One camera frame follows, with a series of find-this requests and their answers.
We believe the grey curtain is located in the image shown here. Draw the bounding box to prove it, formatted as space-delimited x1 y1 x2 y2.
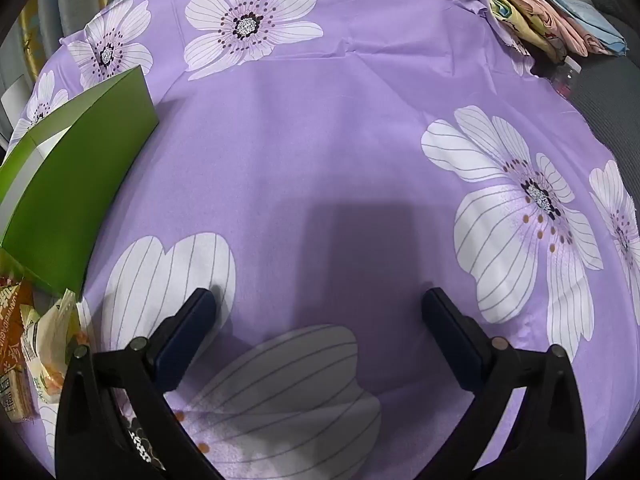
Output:
0 0 166 126

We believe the purple floral cloth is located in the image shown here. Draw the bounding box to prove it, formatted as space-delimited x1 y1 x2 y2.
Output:
7 0 640 480

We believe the clear plastic item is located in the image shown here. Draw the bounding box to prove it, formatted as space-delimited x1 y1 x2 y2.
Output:
547 57 583 98

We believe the folded yellow patterned cloth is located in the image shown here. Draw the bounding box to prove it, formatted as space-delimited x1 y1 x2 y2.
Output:
487 0 568 56

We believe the folded blue cloth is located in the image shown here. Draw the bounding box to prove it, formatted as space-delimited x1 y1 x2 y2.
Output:
505 0 628 56

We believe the gold patterned curtain panel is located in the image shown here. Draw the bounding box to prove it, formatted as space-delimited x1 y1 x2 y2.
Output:
22 10 48 81

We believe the white box appliance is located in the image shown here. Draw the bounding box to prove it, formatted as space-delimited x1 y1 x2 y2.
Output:
0 75 31 121

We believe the green cardboard box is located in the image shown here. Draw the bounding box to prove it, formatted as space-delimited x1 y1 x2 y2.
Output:
0 67 160 296

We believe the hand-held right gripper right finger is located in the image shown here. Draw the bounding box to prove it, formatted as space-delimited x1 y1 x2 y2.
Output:
421 287 586 480

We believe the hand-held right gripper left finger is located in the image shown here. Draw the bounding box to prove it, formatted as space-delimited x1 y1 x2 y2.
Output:
55 287 221 480

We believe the white green orange snack packet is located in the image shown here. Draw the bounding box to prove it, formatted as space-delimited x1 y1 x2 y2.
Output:
20 290 91 406

